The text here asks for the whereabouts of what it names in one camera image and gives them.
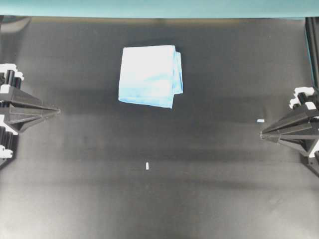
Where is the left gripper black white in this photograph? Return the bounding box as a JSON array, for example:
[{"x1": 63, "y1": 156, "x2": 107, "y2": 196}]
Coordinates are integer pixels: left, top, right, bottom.
[{"x1": 0, "y1": 63, "x2": 60, "y2": 169}]

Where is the light blue cloth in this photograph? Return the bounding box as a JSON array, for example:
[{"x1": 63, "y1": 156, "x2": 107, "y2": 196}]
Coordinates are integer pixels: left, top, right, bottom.
[{"x1": 118, "y1": 45, "x2": 183, "y2": 109}]

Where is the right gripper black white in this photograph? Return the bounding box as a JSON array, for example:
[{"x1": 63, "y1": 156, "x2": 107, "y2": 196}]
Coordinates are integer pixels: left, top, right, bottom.
[{"x1": 260, "y1": 87, "x2": 319, "y2": 178}]

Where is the black aluminium frame post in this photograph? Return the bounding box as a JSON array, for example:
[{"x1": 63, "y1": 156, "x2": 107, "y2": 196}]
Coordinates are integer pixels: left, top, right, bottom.
[{"x1": 305, "y1": 16, "x2": 319, "y2": 90}]

